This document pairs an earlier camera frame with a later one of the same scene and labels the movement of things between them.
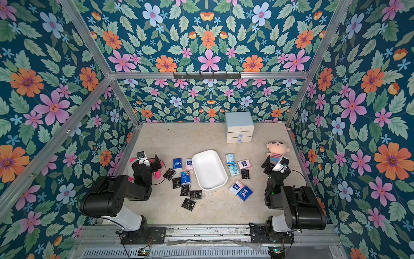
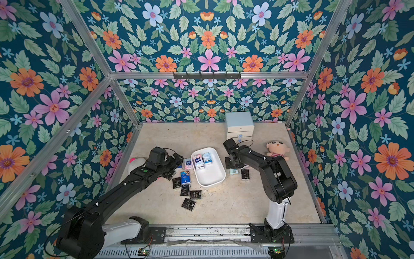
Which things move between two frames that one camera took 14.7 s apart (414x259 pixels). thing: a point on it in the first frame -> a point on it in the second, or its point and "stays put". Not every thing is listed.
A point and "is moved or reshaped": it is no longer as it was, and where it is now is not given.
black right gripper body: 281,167 -> 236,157
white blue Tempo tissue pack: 236,187 -> 199,162
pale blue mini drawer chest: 240,127 stays put
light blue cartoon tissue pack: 230,158 is moved or reshaped
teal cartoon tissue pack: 233,169 stays put
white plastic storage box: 209,170 stays put
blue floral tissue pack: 185,177 stays put
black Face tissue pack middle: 184,191 stays put
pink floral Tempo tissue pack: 188,164 stays put
